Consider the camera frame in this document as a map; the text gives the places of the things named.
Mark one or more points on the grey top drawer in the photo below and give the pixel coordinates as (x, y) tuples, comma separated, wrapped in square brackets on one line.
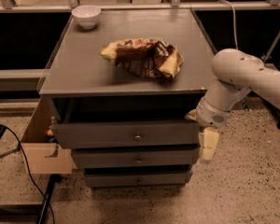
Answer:
[(126, 134)]

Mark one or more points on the metal railing frame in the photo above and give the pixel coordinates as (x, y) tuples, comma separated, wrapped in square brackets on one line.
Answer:
[(140, 6)]

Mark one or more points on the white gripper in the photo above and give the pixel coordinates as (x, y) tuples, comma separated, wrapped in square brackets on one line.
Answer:
[(210, 115)]

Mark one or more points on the crumpled brown chip bag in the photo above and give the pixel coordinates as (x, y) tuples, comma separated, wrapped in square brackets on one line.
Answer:
[(144, 57)]

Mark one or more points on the grey middle drawer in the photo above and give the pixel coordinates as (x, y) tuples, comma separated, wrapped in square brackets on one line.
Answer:
[(135, 157)]

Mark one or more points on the grey drawer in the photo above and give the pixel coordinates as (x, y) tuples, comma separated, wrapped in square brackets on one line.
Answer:
[(135, 157), (126, 134), (145, 179)]

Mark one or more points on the small orange figurine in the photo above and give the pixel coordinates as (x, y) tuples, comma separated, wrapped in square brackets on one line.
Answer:
[(51, 123)]

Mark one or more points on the white ceramic bowl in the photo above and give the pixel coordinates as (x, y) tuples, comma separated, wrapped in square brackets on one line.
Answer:
[(86, 16)]

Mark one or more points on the grey drawer cabinet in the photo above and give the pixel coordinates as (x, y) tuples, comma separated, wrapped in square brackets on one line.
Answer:
[(83, 87)]

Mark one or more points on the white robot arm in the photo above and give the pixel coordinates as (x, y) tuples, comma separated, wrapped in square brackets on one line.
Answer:
[(237, 74)]

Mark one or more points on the grey bottom drawer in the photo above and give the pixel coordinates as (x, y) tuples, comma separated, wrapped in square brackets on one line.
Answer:
[(145, 179)]

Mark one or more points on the black floor bar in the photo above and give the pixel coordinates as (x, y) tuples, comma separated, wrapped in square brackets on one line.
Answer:
[(34, 213)]

